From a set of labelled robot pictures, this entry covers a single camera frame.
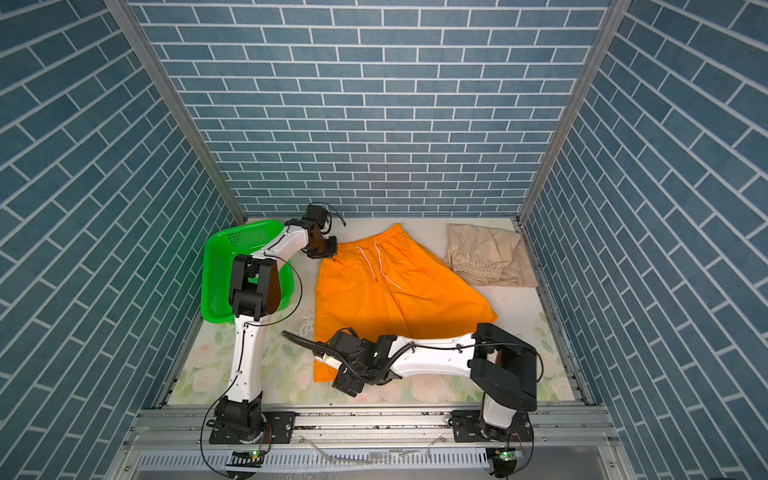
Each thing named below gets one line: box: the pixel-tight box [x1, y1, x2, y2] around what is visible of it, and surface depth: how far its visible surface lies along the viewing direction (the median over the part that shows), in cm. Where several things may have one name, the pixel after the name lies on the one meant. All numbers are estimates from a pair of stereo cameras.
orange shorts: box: [314, 224, 498, 383], surface depth 99 cm
